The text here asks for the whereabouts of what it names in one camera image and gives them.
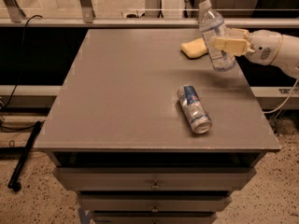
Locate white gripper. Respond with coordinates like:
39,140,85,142
208,28,282,65

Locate clear plastic water bottle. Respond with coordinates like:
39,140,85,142
199,0,236,72

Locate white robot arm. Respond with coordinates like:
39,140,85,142
208,28,299,79

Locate yellow sponge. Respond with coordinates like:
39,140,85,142
180,38,207,59

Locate blue silver energy drink can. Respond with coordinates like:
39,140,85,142
177,85,212,134

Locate grey drawer cabinet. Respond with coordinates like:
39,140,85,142
34,28,281,224

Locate top grey drawer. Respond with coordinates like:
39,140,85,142
53,167,256,191

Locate grey drawer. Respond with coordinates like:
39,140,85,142
78,194,232,212
53,167,256,191
93,212,217,224

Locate middle grey drawer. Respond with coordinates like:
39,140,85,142
78,194,232,212

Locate bottom grey drawer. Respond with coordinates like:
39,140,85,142
93,212,217,224

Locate black rod on floor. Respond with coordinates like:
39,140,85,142
7,121,42,192

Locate white cable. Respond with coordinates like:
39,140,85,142
263,77,299,115

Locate black cable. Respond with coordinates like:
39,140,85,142
0,14,44,133

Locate metal railing frame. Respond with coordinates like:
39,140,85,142
0,0,299,29

